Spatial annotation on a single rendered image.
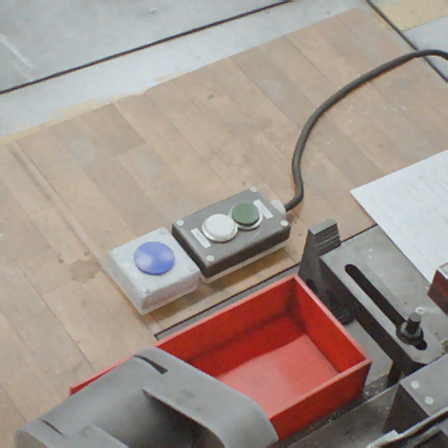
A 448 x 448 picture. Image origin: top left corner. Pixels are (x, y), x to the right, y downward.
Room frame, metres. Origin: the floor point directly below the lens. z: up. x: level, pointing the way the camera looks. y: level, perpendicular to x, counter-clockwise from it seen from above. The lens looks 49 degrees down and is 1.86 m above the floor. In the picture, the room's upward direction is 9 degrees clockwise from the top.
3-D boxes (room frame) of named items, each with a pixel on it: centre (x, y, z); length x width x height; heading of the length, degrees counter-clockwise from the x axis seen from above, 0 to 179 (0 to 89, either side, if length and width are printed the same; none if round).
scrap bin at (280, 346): (0.62, -0.02, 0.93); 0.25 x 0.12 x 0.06; 131
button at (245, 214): (0.83, -0.02, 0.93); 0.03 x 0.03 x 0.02
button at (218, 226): (0.81, 0.00, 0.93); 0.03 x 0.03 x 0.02
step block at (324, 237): (0.76, -0.11, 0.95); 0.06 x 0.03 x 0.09; 41
